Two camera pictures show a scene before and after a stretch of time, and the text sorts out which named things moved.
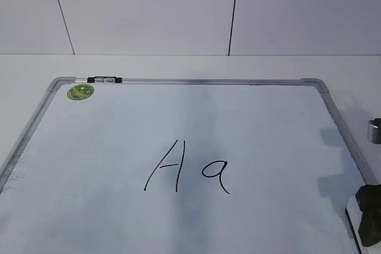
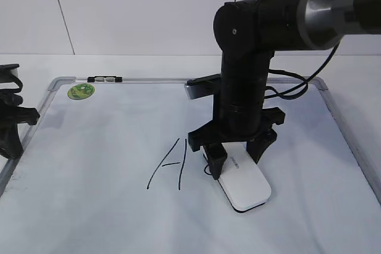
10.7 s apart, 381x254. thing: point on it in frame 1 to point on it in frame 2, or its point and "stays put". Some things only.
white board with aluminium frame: (183, 166) stays put
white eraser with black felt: (353, 214) to (240, 179)
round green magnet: (80, 91) stays put
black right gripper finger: (368, 198) to (237, 117)
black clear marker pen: (104, 79) stays put
